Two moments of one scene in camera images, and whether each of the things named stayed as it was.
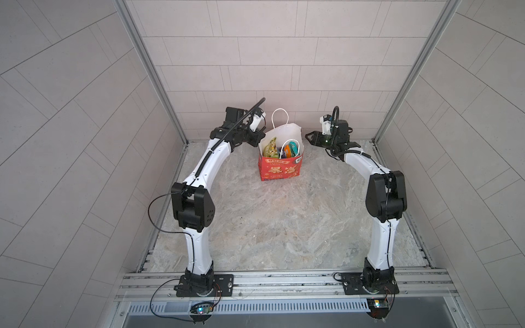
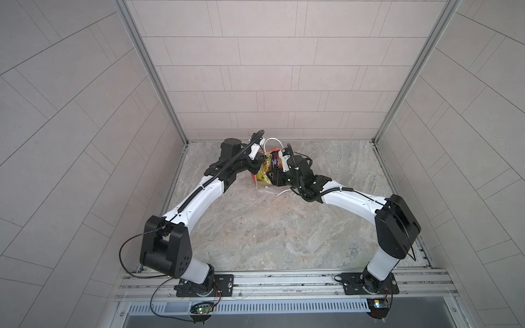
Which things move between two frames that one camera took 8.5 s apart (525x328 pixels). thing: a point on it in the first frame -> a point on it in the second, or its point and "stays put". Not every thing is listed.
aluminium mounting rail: x=160 y=285 stays put
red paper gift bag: x=281 y=149 -> x=262 y=188
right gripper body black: x=335 y=143 -> x=289 y=178
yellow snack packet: x=271 y=149 -> x=262 y=175
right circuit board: x=379 y=307 stays put
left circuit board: x=202 y=309 stays put
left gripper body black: x=243 y=136 -> x=242 y=164
